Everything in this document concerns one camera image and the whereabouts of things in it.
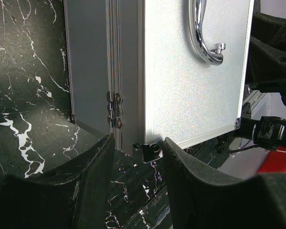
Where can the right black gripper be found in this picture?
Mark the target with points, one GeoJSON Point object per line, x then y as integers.
{"type": "Point", "coordinates": [266, 66]}

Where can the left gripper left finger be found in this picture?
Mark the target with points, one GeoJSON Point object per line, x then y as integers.
{"type": "Point", "coordinates": [71, 196]}

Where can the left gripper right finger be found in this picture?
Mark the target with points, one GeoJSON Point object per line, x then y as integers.
{"type": "Point", "coordinates": [202, 197]}

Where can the grey metal case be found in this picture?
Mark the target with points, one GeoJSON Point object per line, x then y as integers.
{"type": "Point", "coordinates": [147, 70]}

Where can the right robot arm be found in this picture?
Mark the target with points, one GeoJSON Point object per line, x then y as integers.
{"type": "Point", "coordinates": [268, 132]}

